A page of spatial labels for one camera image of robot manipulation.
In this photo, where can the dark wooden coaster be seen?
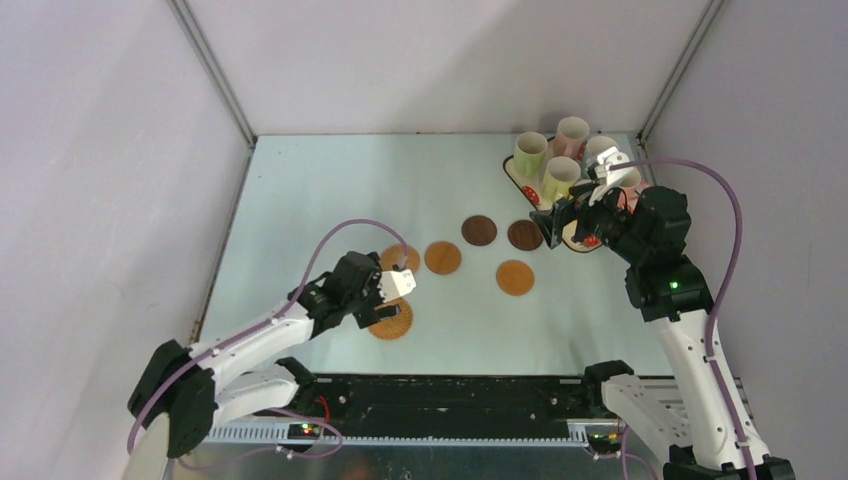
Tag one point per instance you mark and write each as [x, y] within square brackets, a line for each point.
[479, 230]
[525, 235]

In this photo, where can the green mug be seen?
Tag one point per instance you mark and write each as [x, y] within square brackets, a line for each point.
[529, 152]

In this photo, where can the strawberry pattern tray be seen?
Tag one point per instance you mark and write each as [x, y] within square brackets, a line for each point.
[531, 189]

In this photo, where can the blue mug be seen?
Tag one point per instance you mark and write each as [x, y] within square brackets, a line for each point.
[595, 146]

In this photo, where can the pink mug with handle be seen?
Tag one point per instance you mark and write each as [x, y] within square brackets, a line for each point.
[631, 189]

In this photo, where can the pink mug at back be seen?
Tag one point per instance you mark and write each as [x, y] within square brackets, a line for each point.
[571, 133]

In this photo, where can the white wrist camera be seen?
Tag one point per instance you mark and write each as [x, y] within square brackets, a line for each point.
[608, 170]
[396, 284]

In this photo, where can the woven rattan coaster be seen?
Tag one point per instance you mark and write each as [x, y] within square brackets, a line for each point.
[396, 326]
[398, 256]

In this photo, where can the light wooden coaster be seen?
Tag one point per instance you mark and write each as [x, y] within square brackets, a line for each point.
[515, 278]
[443, 257]

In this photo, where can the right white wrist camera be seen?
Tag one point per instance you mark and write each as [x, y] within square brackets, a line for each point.
[608, 170]

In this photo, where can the aluminium frame rail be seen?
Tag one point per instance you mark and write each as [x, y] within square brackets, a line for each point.
[275, 428]

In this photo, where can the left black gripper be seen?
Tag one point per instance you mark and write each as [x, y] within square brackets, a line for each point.
[369, 315]

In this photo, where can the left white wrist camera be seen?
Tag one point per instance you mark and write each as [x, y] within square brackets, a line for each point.
[396, 284]

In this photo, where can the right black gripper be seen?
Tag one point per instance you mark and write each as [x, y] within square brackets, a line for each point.
[562, 216]

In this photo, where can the yellow-green mug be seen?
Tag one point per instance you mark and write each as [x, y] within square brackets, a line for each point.
[560, 174]

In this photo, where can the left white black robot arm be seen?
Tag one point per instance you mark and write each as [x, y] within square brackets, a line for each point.
[204, 385]

